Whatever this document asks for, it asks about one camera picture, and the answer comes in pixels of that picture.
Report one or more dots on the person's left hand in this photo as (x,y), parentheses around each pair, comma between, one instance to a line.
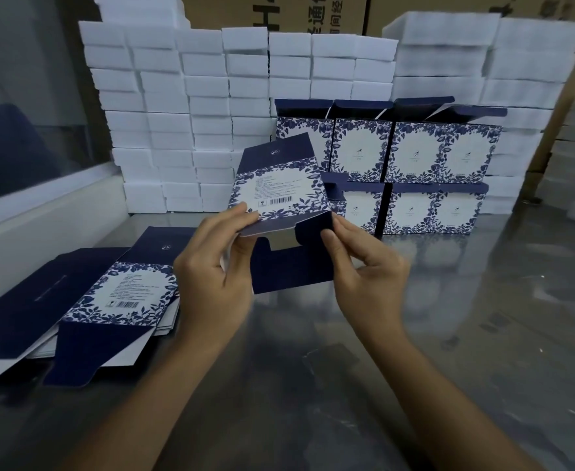
(204,284)

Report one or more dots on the person's right hand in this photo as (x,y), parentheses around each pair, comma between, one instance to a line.
(375,284)

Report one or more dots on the person's left thumb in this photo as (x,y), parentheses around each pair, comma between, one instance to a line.
(233,219)

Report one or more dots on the person's right thumb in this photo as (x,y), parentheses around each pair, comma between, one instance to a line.
(339,247)

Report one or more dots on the blue floral carton box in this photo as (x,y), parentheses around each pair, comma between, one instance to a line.
(277,191)

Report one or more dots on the person's right forearm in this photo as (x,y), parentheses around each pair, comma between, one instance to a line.
(444,407)

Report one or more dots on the person's left forearm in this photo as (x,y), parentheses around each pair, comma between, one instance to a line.
(145,407)

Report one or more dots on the stack of white foam blocks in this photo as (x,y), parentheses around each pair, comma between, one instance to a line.
(574,156)
(194,117)

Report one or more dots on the stack of assembled floral boxes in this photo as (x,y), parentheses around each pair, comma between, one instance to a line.
(415,161)

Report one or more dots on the pile of flat blue cartons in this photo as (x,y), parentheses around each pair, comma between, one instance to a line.
(96,299)

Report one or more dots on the brown cardboard shipping box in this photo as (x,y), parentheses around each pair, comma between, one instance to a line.
(272,12)
(552,9)

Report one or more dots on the glass window pane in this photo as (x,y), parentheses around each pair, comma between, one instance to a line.
(27,88)

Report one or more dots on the white window frame ledge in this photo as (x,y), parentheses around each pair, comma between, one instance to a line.
(47,215)

